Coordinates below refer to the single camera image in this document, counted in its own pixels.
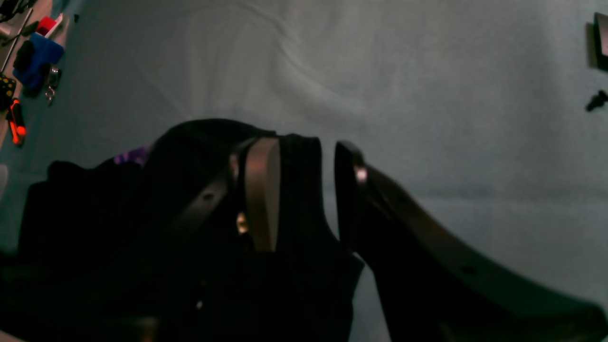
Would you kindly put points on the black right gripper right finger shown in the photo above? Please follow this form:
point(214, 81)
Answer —
point(435, 288)

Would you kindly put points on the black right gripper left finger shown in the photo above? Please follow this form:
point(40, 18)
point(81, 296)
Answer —
point(224, 283)

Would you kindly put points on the black t-shirt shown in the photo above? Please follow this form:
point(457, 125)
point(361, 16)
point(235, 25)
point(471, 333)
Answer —
point(93, 241)

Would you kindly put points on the light blue table cloth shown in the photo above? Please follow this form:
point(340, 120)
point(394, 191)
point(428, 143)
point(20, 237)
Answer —
point(476, 108)

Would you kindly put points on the metal carabiner keys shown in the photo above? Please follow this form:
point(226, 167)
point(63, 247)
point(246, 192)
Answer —
point(51, 83)

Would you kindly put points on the orange black utility knife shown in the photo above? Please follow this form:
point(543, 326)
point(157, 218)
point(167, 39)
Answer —
point(16, 122)

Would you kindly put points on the black screw on cloth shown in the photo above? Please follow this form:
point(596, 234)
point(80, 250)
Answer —
point(597, 101)

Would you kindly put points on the blue box with black knob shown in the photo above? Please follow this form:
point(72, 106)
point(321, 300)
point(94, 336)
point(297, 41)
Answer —
point(33, 60)

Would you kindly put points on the black yellow dotted mug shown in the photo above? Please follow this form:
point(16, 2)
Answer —
point(7, 90)

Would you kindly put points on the red small cube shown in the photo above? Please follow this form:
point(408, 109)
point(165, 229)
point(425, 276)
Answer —
point(47, 26)

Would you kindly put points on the black remote control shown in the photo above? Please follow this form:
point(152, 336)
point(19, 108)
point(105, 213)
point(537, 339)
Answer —
point(599, 33)

